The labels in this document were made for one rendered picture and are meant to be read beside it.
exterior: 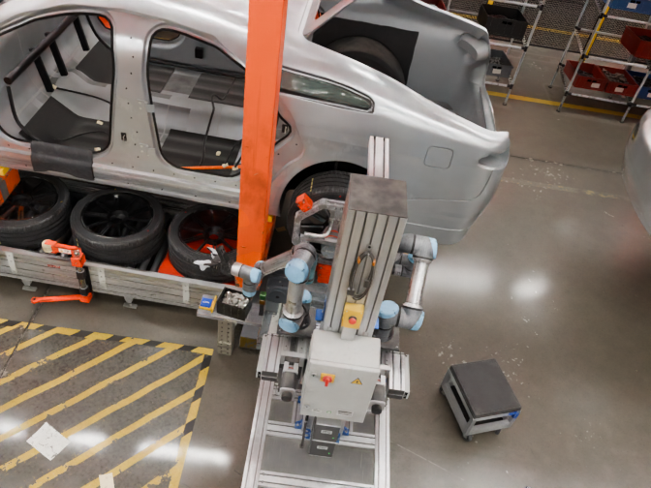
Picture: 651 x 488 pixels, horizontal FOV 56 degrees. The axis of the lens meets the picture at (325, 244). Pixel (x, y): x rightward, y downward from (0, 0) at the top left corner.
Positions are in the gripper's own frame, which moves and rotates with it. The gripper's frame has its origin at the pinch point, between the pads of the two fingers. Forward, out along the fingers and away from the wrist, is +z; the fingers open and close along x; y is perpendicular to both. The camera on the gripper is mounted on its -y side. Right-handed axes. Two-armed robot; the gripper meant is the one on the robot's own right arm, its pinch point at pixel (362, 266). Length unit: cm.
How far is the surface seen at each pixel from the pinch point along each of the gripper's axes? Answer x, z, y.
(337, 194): -29.4, 24.3, 31.9
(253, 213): 8, 72, 37
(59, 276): 2, 209, -60
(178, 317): 3, 123, -83
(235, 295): 21, 78, -25
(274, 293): -5, 56, -48
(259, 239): 9, 68, 17
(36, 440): 112, 179, -81
